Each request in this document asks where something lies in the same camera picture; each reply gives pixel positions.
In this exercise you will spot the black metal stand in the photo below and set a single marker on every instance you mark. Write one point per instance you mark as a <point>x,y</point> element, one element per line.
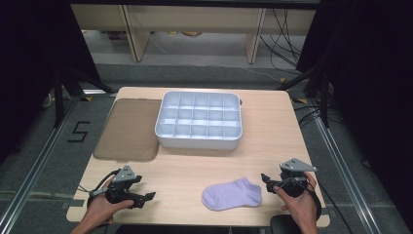
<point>324,97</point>
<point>59,97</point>

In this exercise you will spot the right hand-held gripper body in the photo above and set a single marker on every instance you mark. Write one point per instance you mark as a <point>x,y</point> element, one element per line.
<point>296,166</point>

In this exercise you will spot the black stool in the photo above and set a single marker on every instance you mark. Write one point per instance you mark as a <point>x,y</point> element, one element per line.
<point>284,225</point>

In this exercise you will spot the person's left hand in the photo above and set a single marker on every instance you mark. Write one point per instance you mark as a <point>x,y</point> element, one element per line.
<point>101,210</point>

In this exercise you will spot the light purple sock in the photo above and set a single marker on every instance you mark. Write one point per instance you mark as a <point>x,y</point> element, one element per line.
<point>231,196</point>

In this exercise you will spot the person's right hand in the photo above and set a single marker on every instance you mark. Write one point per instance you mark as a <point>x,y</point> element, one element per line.
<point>302,208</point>

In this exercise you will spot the white divided storage box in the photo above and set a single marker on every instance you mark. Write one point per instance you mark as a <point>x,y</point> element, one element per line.
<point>198,140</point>

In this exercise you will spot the aluminium floor rail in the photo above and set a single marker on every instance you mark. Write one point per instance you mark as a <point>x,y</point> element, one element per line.
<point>35,162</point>
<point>347,172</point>

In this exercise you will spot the brown translucent lid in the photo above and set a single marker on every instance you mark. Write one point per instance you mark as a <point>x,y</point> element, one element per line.
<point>131,130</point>

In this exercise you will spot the black curtain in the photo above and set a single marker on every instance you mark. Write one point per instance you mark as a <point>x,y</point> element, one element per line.
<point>29,65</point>
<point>373,81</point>

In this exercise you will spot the light wooden desk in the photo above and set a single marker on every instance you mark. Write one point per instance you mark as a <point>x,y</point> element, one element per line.
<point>195,19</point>

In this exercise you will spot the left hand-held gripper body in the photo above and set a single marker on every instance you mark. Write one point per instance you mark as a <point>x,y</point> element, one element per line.
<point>124,175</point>

